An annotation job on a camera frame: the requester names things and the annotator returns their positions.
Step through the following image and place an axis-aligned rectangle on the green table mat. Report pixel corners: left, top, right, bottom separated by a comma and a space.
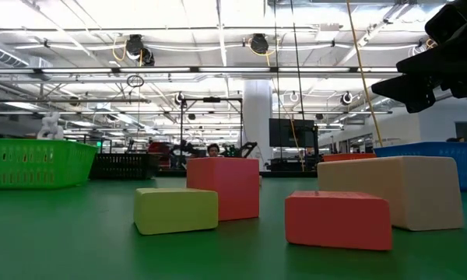
0, 177, 467, 280

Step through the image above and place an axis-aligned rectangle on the small pink cube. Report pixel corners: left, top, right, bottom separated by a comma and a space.
284, 190, 394, 252

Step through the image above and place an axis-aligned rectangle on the thin black cable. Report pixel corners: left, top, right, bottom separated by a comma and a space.
272, 0, 283, 161

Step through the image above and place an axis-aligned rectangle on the white building column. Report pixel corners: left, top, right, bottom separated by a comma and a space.
242, 79, 274, 172

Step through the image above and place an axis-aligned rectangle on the black camera rig frame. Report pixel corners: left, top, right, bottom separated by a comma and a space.
180, 96, 245, 159

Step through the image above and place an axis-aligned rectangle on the yellow rectangular block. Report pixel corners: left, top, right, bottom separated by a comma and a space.
133, 187, 219, 236

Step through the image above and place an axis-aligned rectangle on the yellow hanging cable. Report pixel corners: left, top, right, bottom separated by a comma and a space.
345, 0, 384, 149

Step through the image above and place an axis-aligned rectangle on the long ceiling light strip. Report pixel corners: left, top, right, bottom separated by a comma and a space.
0, 66, 402, 75

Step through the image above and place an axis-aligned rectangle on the red plastic basket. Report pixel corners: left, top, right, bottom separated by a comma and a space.
321, 152, 377, 163

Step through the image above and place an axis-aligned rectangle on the beige wooden block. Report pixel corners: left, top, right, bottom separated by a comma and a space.
317, 155, 465, 232

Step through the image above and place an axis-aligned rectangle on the black monitor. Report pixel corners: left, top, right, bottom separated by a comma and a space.
269, 117, 317, 149

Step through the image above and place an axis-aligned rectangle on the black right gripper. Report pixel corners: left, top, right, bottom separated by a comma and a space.
371, 0, 467, 114

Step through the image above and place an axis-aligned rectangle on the black plastic basket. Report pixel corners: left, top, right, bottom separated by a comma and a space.
88, 152, 160, 181

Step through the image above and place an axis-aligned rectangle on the blue plastic basket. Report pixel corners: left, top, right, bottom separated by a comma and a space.
374, 141, 467, 192

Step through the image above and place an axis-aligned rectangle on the green plastic basket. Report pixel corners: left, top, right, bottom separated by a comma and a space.
0, 138, 99, 191

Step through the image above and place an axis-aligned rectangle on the red cube block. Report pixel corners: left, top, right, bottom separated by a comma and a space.
185, 156, 261, 222

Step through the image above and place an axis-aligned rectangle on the white plastic object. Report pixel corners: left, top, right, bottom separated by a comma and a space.
36, 111, 65, 142

